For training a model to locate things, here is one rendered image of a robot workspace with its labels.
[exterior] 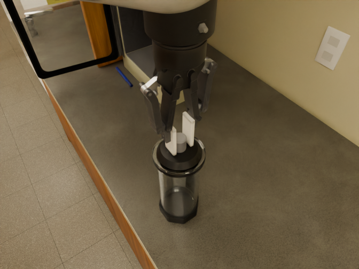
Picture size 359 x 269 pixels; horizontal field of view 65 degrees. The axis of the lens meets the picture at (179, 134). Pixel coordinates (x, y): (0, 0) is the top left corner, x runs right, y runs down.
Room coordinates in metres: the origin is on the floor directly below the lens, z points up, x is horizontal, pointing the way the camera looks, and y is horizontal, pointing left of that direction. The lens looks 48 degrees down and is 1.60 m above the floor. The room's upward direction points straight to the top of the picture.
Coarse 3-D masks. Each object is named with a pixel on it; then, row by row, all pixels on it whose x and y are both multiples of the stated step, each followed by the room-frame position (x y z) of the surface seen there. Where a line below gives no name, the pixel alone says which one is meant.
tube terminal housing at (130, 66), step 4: (120, 28) 0.96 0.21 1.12; (124, 52) 0.96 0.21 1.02; (124, 60) 0.97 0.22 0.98; (128, 60) 0.94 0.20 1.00; (124, 64) 0.97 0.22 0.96; (128, 64) 0.94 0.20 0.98; (132, 64) 0.91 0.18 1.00; (128, 68) 0.95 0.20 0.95; (132, 68) 0.91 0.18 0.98; (136, 68) 0.89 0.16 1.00; (132, 72) 0.92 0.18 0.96; (136, 72) 0.89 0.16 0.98; (140, 72) 0.86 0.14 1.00; (136, 76) 0.89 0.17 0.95; (140, 76) 0.87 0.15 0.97; (144, 76) 0.84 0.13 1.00; (140, 80) 0.87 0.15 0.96; (144, 80) 0.84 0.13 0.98; (148, 80) 0.81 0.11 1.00; (160, 88) 0.75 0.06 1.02; (160, 92) 0.75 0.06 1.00; (180, 92) 0.75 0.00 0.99; (160, 96) 0.75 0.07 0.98; (180, 96) 0.75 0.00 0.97; (160, 100) 0.75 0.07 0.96; (180, 100) 0.75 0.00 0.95; (184, 100) 0.77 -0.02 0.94; (176, 104) 0.75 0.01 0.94
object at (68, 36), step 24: (24, 0) 0.85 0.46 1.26; (48, 0) 0.88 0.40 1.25; (72, 0) 0.91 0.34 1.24; (24, 24) 0.83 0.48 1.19; (48, 24) 0.87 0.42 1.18; (72, 24) 0.90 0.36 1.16; (96, 24) 0.94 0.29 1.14; (48, 48) 0.85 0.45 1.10; (72, 48) 0.89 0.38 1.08; (96, 48) 0.93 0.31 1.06
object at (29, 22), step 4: (28, 20) 0.83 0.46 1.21; (32, 20) 0.83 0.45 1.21; (28, 24) 0.82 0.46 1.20; (32, 24) 0.83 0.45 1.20; (28, 28) 0.82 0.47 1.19; (32, 28) 0.83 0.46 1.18; (32, 32) 0.83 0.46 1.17; (36, 32) 0.83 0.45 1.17; (32, 36) 0.82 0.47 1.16; (36, 36) 0.83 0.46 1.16
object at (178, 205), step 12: (180, 132) 0.40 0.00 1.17; (156, 144) 0.37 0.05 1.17; (156, 156) 0.34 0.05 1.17; (204, 156) 0.34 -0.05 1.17; (168, 168) 0.31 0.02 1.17; (192, 168) 0.31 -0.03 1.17; (168, 180) 0.31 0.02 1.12; (180, 180) 0.31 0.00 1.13; (192, 180) 0.31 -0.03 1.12; (168, 192) 0.31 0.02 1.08; (180, 192) 0.31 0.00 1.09; (192, 192) 0.32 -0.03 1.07; (168, 204) 0.31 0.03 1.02; (180, 204) 0.31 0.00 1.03; (192, 204) 0.32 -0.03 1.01; (180, 216) 0.31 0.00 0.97
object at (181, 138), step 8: (176, 136) 0.35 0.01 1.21; (184, 136) 0.35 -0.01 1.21; (160, 144) 0.36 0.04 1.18; (176, 144) 0.34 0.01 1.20; (184, 144) 0.34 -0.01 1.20; (160, 152) 0.34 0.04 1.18; (168, 152) 0.34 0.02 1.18; (176, 152) 0.34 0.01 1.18; (184, 152) 0.34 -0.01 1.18; (192, 152) 0.34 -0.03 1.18; (200, 152) 0.35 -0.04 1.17; (160, 160) 0.33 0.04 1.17; (168, 160) 0.32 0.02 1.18; (176, 160) 0.32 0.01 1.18; (184, 160) 0.32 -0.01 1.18; (192, 160) 0.32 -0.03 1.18; (176, 168) 0.31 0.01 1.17; (184, 168) 0.31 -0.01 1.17
